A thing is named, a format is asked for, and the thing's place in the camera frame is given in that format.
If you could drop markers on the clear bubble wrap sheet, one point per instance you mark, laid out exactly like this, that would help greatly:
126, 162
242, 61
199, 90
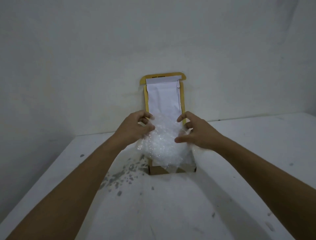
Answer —
164, 145

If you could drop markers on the person's left thumb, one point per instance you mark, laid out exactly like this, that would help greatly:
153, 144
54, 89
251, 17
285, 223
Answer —
147, 131

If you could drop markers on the person's right forearm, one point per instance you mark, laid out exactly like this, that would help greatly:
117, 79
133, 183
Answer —
269, 183

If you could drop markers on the person's left forearm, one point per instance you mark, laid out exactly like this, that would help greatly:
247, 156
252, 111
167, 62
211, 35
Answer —
66, 192

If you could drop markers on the person's right middle finger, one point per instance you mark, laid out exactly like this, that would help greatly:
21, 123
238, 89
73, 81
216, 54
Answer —
188, 124

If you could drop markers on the person's left hand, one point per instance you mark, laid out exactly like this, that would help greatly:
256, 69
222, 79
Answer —
129, 129

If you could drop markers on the brown cardboard mailer box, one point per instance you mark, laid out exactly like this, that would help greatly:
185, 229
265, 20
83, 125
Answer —
183, 99

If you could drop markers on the person's right hand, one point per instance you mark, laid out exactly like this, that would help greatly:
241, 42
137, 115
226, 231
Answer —
202, 134

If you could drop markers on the white paper sheet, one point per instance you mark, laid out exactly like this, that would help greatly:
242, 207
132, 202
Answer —
163, 99

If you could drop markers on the person's right thumb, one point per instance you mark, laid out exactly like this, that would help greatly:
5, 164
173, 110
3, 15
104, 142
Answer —
184, 139

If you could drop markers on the person's left middle finger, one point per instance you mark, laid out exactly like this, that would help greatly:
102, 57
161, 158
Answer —
144, 121

